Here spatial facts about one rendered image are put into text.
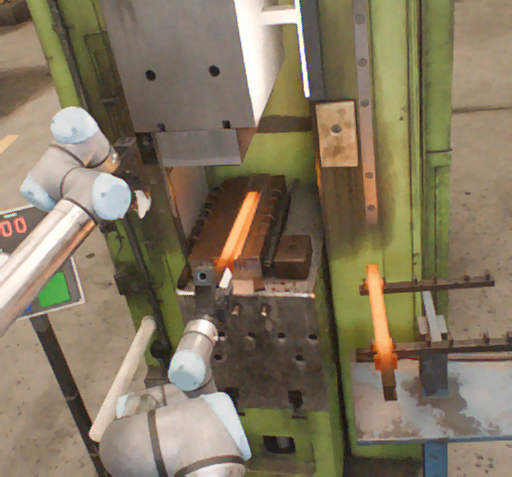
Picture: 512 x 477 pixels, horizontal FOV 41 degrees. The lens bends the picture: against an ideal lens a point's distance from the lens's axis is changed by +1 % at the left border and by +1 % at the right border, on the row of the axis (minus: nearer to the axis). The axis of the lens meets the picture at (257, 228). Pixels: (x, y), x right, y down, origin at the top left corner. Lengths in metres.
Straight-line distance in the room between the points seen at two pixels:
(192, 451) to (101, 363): 2.01
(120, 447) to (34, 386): 2.00
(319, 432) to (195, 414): 1.03
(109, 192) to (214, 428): 0.43
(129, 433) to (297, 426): 1.04
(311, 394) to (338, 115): 0.82
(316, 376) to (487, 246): 1.67
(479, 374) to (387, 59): 0.81
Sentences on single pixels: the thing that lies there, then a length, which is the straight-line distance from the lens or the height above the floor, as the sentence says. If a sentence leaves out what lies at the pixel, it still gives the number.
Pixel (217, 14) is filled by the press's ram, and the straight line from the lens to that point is 1.50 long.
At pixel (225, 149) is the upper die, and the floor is 1.31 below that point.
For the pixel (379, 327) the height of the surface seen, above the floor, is 0.98.
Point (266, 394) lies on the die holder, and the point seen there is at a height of 0.53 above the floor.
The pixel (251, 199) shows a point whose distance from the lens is 1.99.
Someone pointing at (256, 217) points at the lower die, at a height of 0.99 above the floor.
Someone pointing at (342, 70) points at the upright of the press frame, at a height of 1.43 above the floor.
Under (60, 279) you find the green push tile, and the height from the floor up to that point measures 1.03.
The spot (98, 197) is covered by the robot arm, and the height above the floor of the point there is 1.48.
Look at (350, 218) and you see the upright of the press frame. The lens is 1.84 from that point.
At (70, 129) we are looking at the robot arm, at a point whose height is 1.54.
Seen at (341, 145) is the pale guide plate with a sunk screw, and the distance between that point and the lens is 1.71.
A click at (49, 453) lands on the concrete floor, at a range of 2.88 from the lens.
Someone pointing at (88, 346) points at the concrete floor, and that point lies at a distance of 3.23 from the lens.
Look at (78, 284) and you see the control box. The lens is 1.85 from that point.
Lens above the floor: 2.05
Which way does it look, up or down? 34 degrees down
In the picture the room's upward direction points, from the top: 10 degrees counter-clockwise
